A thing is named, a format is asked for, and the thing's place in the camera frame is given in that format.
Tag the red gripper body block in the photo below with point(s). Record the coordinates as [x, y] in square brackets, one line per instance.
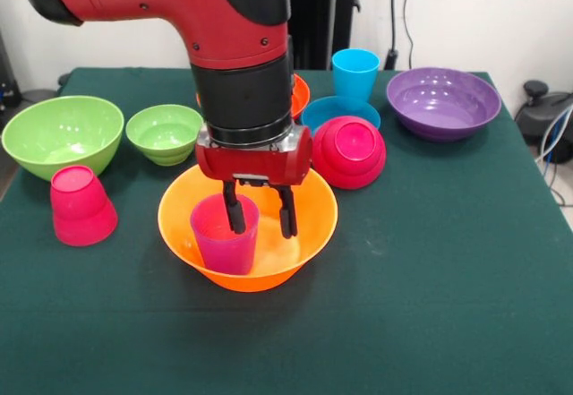
[250, 162]

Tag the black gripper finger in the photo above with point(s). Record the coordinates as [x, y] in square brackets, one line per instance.
[287, 213]
[235, 211]

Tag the large orange bowl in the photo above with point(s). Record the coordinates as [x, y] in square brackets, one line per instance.
[313, 216]

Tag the purple cup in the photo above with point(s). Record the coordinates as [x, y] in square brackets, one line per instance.
[224, 251]

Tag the pink bowl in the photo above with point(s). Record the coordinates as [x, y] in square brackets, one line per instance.
[349, 153]

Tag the small green bowl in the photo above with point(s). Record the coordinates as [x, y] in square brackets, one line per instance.
[163, 135]

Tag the pink cup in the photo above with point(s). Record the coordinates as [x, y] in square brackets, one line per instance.
[82, 211]

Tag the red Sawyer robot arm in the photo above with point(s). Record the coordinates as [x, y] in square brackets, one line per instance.
[242, 32]

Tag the red bowl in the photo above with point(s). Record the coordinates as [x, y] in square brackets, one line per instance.
[301, 97]

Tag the blue bowl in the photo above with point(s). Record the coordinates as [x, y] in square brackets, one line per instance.
[315, 110]

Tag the dark green tablecloth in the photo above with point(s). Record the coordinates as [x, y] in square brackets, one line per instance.
[380, 256]

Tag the blue cup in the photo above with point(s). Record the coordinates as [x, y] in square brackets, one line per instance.
[356, 77]

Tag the large green bowl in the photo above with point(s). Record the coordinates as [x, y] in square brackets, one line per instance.
[62, 139]

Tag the purple bowl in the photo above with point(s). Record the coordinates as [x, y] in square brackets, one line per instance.
[443, 104]

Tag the black equipment box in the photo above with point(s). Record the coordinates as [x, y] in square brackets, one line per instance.
[6, 77]

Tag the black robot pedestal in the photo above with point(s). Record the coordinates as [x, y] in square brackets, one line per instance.
[322, 14]

